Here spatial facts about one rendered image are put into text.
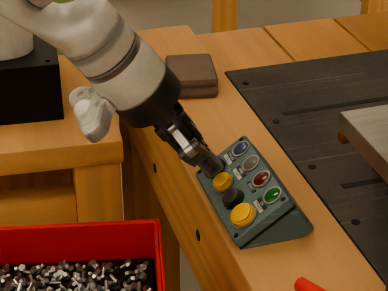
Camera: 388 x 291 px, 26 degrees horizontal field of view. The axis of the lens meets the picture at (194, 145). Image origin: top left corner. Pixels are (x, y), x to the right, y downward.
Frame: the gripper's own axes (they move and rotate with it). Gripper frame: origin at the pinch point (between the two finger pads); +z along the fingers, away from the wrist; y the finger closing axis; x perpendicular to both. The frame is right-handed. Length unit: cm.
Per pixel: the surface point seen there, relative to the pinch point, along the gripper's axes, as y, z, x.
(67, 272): -4.6, -3.5, 19.7
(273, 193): -7.8, 3.3, -4.0
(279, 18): 249, 151, -39
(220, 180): -1.0, 2.6, 0.3
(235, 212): -7.4, 2.5, 0.7
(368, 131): -25.0, -11.0, -14.7
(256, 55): 41.1, 20.2, -13.5
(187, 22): 257, 127, -6
